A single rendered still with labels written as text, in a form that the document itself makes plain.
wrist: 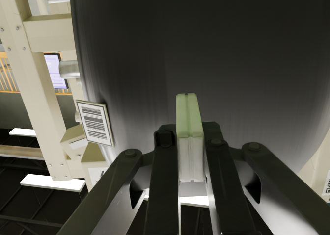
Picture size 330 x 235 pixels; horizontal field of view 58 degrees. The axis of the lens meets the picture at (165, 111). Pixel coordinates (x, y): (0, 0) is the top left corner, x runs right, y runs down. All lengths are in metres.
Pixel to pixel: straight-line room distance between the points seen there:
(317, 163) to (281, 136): 0.36
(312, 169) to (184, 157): 0.58
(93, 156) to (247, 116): 0.76
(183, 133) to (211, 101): 0.15
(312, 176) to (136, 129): 0.49
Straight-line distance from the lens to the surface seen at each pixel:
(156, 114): 0.32
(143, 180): 0.16
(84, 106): 0.35
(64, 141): 1.17
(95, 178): 1.06
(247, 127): 0.34
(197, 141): 0.16
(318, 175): 0.73
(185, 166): 0.17
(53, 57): 4.56
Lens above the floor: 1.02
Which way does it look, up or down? 30 degrees up
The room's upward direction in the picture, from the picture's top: 175 degrees clockwise
